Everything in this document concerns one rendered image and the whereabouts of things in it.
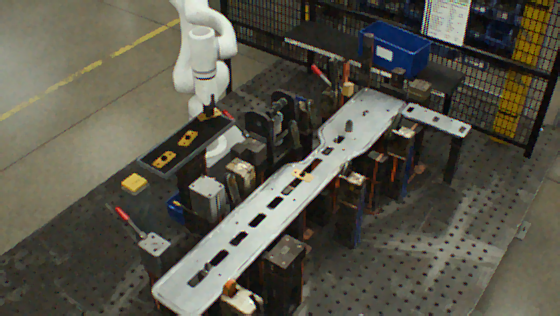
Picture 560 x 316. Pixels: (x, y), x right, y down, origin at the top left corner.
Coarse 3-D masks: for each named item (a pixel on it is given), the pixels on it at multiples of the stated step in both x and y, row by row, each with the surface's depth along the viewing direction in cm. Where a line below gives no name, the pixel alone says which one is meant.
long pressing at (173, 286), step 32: (384, 96) 249; (320, 128) 230; (384, 128) 231; (256, 192) 202; (224, 224) 191; (288, 224) 192; (192, 256) 180; (256, 256) 181; (160, 288) 170; (192, 288) 170
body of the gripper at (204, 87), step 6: (198, 78) 191; (204, 78) 191; (210, 78) 192; (198, 84) 195; (204, 84) 191; (210, 84) 192; (198, 90) 197; (204, 90) 192; (210, 90) 193; (216, 90) 195; (198, 96) 199; (204, 96) 194; (210, 96) 194; (216, 96) 196; (204, 102) 196
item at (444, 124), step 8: (408, 104) 244; (408, 112) 239; (416, 112) 239; (424, 112) 240; (432, 112) 240; (416, 120) 236; (424, 120) 235; (440, 120) 235; (448, 120) 235; (456, 120) 235; (440, 128) 231; (448, 128) 231; (456, 128) 231; (456, 136) 228
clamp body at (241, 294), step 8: (240, 288) 163; (224, 296) 161; (240, 296) 161; (248, 296) 161; (256, 296) 161; (224, 304) 161; (232, 304) 159; (240, 304) 159; (248, 304) 159; (256, 304) 162; (224, 312) 164; (232, 312) 161; (240, 312) 158; (248, 312) 157; (256, 312) 159
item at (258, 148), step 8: (248, 144) 211; (256, 144) 211; (264, 144) 211; (256, 152) 207; (264, 152) 212; (248, 160) 213; (256, 160) 210; (264, 160) 214; (256, 168) 212; (264, 168) 216; (256, 176) 214; (264, 176) 221; (256, 184) 218
